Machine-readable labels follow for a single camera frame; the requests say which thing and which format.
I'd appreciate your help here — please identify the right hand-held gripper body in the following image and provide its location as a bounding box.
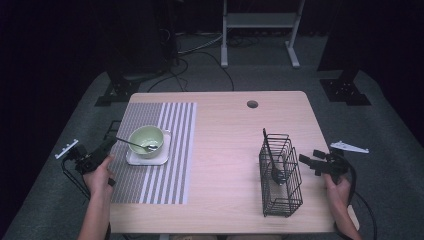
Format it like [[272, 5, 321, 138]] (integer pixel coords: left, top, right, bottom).
[[313, 140, 370, 185]]

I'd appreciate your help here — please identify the grey floor cable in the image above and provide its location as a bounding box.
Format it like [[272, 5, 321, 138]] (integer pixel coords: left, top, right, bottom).
[[176, 33, 224, 56]]

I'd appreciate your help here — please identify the black spoon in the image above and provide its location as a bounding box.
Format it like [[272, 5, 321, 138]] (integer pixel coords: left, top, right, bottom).
[[262, 128, 288, 186]]

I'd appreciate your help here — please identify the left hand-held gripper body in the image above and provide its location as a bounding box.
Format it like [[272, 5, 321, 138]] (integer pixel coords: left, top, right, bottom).
[[54, 138, 112, 175]]

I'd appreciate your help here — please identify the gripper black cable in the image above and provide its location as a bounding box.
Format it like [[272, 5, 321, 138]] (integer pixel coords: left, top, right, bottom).
[[344, 164, 378, 240], [61, 159, 92, 201]]

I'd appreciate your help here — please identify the person's left hand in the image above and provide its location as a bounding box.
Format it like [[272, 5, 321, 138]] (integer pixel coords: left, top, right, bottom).
[[82, 154, 117, 200]]

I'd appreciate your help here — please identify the light green bowl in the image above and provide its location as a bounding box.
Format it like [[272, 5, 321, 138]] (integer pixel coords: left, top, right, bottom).
[[128, 125, 165, 159]]

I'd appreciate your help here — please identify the black floor cable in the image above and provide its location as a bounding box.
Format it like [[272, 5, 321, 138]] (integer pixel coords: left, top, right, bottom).
[[146, 49, 235, 93]]

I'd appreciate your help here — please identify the metal spoon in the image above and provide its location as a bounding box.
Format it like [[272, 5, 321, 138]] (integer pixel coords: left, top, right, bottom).
[[115, 136, 159, 152]]

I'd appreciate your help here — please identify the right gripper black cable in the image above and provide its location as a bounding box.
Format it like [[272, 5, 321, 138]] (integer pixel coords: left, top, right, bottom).
[[344, 164, 378, 240]]

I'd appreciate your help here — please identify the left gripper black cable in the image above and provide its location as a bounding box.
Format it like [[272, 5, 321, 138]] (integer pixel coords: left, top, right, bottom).
[[61, 159, 92, 201]]

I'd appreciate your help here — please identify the striped woven placemat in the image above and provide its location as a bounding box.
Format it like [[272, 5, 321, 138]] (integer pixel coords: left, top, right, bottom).
[[109, 102, 198, 205]]

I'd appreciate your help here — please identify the person's right hand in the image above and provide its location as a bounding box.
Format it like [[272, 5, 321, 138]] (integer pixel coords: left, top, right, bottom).
[[324, 175, 353, 205]]

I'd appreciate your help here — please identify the black stand base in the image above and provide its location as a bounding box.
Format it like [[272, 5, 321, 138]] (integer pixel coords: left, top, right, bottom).
[[94, 68, 142, 108], [319, 66, 372, 107]]

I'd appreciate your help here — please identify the black wire rack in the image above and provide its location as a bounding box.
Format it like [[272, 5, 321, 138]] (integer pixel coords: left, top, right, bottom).
[[258, 128, 304, 218]]

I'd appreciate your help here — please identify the white metal table frame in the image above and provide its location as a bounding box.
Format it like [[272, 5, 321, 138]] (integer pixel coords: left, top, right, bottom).
[[220, 0, 306, 70]]

